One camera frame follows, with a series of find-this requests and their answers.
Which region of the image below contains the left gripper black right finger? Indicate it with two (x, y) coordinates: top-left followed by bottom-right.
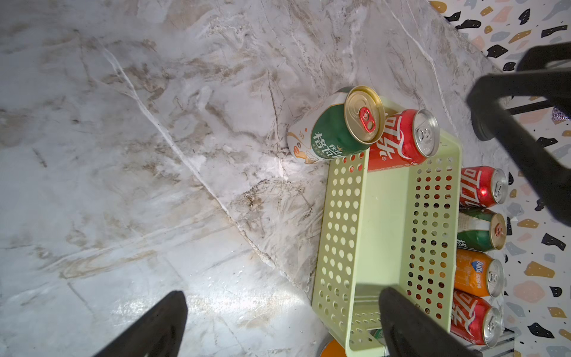
(379, 287), (477, 357)

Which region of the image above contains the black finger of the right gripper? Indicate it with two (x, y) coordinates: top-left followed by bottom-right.
(516, 42), (571, 71)
(465, 68), (570, 226)

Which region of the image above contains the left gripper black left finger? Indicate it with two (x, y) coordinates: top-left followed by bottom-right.
(96, 290), (188, 357)

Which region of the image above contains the red cola can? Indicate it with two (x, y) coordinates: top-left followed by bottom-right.
(451, 289), (503, 347)
(459, 166), (509, 208)
(368, 109), (440, 172)

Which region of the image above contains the orange Fanta can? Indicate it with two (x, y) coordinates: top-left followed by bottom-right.
(454, 248), (504, 298)
(317, 339), (346, 357)

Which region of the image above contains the green herbal tea can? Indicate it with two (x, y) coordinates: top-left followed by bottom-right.
(287, 86), (386, 165)
(457, 208), (507, 252)

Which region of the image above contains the green Sprite can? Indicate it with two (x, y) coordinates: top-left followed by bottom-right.
(370, 329), (387, 346)

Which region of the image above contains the light green perforated plastic basket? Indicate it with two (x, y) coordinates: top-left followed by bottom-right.
(312, 132), (462, 356)

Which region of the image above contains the glitter microphone on black stand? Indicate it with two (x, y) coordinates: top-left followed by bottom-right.
(471, 99), (570, 141)

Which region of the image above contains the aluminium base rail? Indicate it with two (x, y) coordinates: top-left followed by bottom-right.
(454, 329), (515, 357)

